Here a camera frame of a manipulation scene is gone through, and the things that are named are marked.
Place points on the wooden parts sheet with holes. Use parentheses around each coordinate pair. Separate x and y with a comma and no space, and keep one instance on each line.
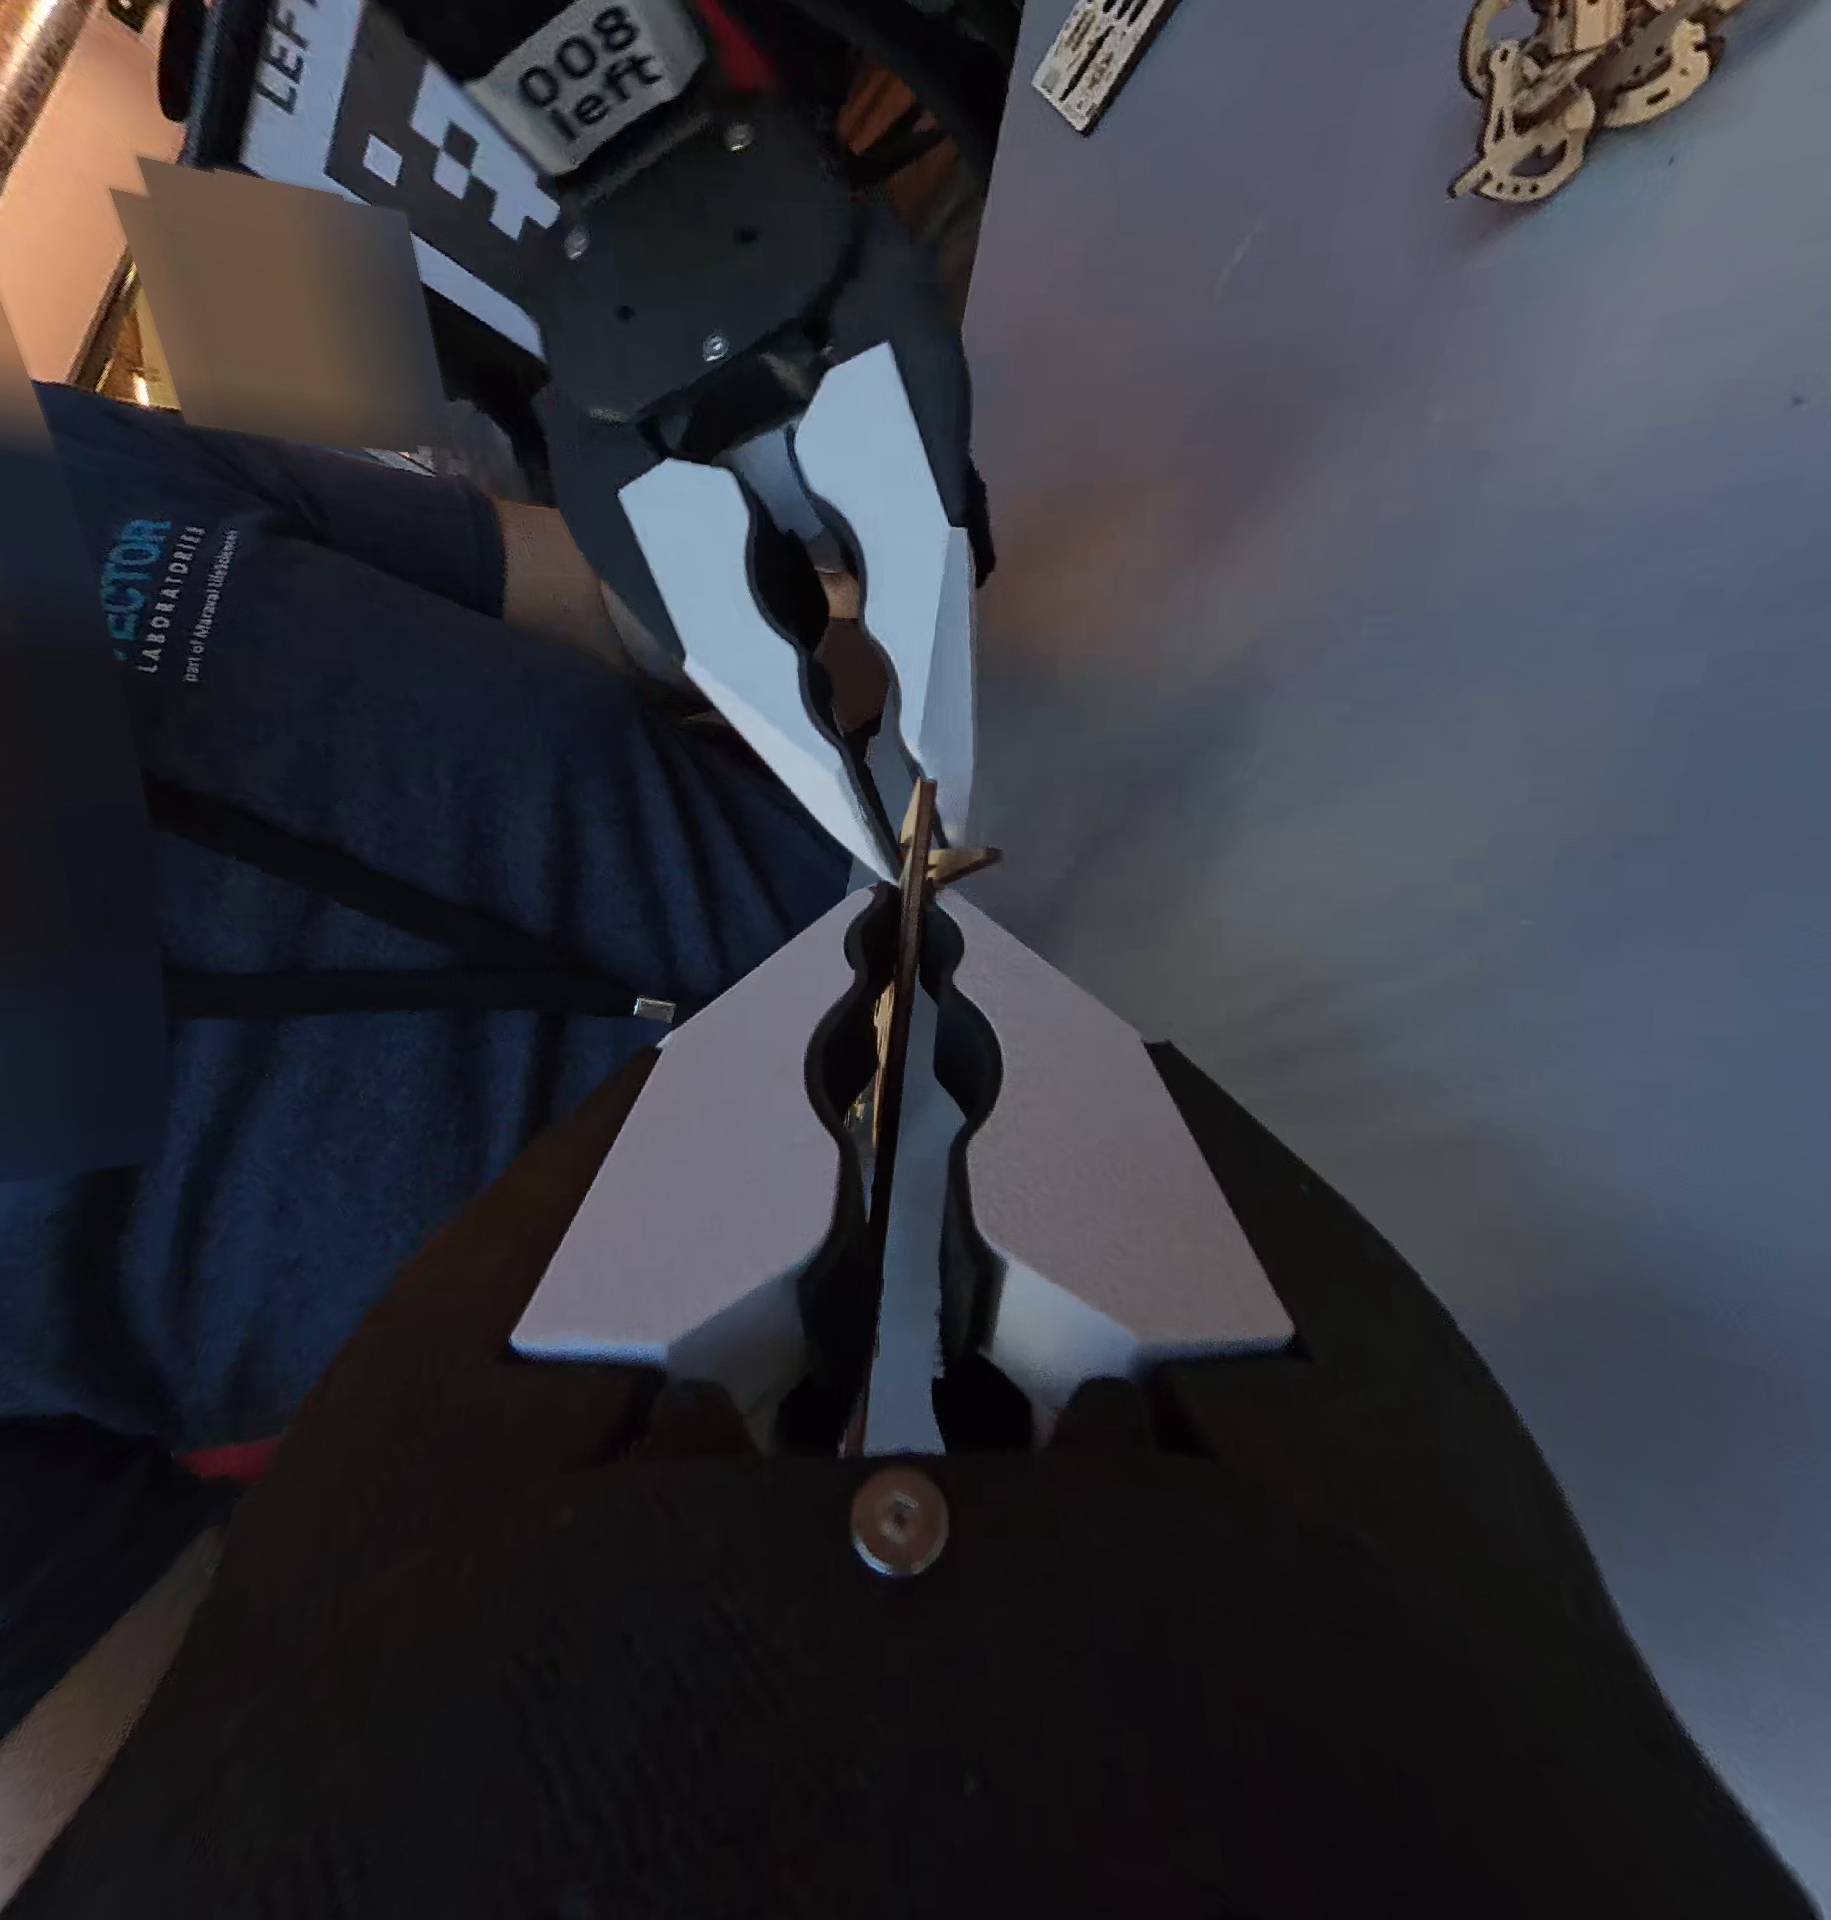
(892,1050)

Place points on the wooden mechanical model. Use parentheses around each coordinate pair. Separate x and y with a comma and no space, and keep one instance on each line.
(1551,107)

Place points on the small wooden part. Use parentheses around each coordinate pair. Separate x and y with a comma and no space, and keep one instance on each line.
(965,862)

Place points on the person's navy shirt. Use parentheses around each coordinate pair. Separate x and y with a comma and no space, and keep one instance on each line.
(405,753)

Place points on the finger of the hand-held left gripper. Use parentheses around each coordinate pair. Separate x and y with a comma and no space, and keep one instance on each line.
(708,573)
(908,523)

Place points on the person's left forearm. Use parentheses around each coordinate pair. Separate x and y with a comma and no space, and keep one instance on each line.
(552,605)

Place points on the small wooden parts sheet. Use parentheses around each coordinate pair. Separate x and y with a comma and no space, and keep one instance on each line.
(1092,69)

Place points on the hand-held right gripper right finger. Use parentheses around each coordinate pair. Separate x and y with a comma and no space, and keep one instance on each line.
(1121,1196)

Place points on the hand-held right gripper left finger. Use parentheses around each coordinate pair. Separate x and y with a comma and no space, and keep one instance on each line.
(676,1196)

